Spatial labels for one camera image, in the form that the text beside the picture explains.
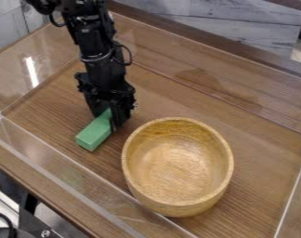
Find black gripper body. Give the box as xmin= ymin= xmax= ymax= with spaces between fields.
xmin=75 ymin=50 xmax=133 ymax=104

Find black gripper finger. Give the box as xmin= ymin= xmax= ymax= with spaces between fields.
xmin=109 ymin=96 xmax=135 ymax=128
xmin=84 ymin=94 xmax=108 ymax=117

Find green rectangular block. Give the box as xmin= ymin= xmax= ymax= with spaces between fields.
xmin=75 ymin=109 xmax=112 ymax=152

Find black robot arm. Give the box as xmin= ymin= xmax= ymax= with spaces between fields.
xmin=25 ymin=0 xmax=135 ymax=128

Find brown wooden bowl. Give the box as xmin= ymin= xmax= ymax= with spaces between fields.
xmin=121 ymin=117 xmax=235 ymax=218

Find clear acrylic tray walls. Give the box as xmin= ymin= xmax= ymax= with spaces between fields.
xmin=0 ymin=6 xmax=301 ymax=238

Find black table leg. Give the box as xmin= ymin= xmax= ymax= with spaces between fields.
xmin=19 ymin=192 xmax=40 ymax=215

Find black cable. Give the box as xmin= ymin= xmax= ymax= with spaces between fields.
xmin=112 ymin=44 xmax=133 ymax=67

